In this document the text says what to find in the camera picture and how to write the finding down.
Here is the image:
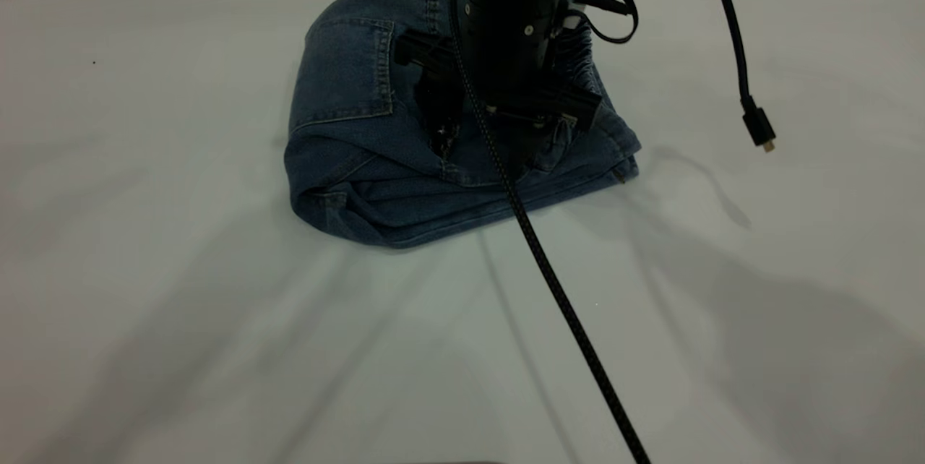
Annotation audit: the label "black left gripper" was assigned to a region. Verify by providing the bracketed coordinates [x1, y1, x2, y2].
[394, 0, 602, 174]

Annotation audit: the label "blue denim jeans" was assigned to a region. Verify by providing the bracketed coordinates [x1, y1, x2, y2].
[283, 0, 642, 249]

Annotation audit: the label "braided black cable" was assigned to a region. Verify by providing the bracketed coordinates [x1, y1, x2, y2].
[449, 0, 651, 464]

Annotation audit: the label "black cable with plug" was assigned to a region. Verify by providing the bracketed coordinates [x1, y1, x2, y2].
[705, 0, 778, 154]

